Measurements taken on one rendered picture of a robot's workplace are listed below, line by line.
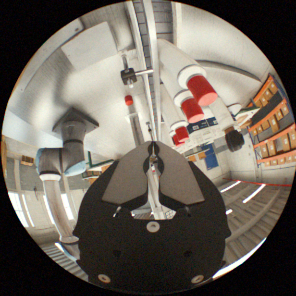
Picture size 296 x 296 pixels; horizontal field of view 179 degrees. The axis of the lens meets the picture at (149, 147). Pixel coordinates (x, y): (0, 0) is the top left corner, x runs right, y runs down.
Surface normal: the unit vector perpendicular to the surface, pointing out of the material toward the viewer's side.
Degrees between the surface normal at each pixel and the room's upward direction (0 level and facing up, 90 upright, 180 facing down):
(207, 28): 0
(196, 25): 0
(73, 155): 90
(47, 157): 95
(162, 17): 0
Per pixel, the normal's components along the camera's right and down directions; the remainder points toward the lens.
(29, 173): 0.94, -0.30
